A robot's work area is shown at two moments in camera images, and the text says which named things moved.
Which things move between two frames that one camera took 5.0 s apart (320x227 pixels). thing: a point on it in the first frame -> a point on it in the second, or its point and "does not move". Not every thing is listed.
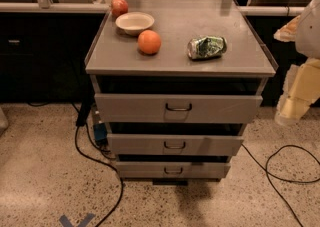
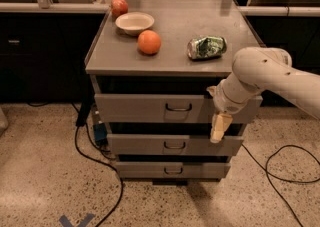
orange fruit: (149, 41) does not move
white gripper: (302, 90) -> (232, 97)
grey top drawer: (177, 108) does not move
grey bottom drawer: (174, 170) does not move
